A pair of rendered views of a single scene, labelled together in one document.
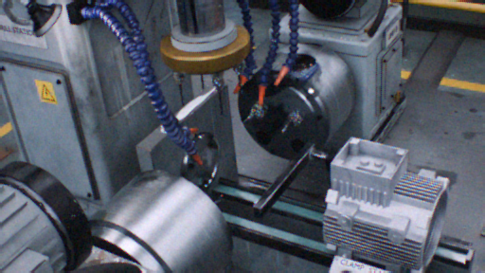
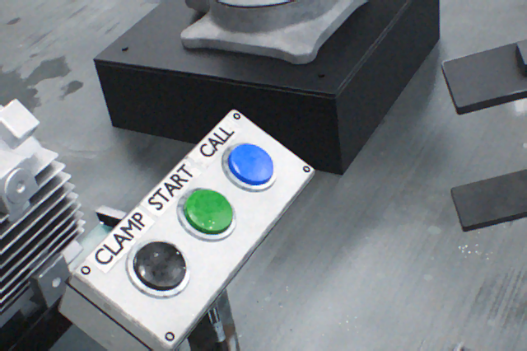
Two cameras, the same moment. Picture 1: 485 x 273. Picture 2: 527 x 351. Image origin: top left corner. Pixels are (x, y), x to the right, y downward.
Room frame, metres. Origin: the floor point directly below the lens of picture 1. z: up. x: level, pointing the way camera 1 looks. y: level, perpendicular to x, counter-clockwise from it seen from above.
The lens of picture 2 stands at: (0.67, 0.20, 1.38)
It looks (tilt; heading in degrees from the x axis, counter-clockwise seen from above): 37 degrees down; 272
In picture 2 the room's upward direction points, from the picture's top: 10 degrees counter-clockwise
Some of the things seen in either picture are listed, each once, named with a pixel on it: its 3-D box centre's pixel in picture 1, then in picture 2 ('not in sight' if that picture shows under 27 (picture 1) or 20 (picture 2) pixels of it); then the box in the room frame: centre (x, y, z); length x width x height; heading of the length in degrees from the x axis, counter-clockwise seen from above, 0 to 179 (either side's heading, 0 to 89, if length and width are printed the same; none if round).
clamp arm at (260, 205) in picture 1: (286, 178); not in sight; (1.11, -0.09, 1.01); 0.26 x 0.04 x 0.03; 146
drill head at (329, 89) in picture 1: (302, 95); not in sight; (1.43, -0.17, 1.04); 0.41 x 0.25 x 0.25; 146
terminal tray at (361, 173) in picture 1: (369, 172); not in sight; (0.98, -0.24, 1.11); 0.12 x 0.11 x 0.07; 56
